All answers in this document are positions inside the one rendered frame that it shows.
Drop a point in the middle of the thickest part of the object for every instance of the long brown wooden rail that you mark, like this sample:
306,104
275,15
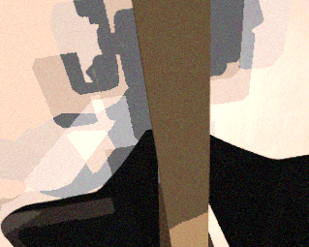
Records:
175,53

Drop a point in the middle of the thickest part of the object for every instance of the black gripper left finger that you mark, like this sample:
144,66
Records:
125,208

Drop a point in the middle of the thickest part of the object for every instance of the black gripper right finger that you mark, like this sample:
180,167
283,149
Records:
248,192

